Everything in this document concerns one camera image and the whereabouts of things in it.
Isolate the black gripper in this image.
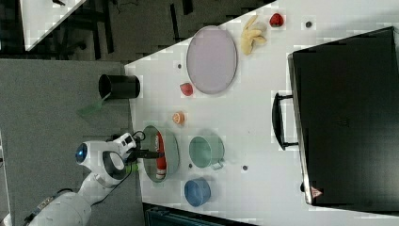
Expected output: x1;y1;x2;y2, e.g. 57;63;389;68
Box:
125;148;165;164

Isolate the red plush ketchup bottle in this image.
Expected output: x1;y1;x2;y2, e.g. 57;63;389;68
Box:
155;132;167;180

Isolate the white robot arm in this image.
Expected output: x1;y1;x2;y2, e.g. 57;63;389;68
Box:
24;139;164;226

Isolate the plush orange half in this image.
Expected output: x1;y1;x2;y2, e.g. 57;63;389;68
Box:
172;111;185;125

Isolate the green mug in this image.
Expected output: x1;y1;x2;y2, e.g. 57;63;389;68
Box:
189;136;225;170

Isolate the blue cup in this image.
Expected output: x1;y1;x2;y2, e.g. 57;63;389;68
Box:
184;178;211;207

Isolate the green spatula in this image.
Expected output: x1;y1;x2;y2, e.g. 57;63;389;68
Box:
77;94;110;117

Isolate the black cylindrical container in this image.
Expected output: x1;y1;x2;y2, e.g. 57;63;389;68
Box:
98;74;140;100

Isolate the red plush strawberry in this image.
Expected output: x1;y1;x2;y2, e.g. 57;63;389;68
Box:
180;83;194;96

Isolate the grey round plate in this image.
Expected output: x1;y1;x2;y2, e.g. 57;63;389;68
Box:
186;25;237;94

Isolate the plush peeled banana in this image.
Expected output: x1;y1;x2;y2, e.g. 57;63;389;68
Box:
240;15;267;56

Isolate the small red strawberry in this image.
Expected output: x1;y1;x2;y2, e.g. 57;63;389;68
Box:
269;13;284;27

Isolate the black toaster oven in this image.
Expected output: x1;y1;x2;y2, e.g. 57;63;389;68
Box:
287;26;399;216

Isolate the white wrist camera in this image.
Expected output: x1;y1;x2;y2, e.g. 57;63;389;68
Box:
114;133;136;153

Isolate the black camera cable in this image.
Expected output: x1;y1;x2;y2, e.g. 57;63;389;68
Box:
131;130;147;142

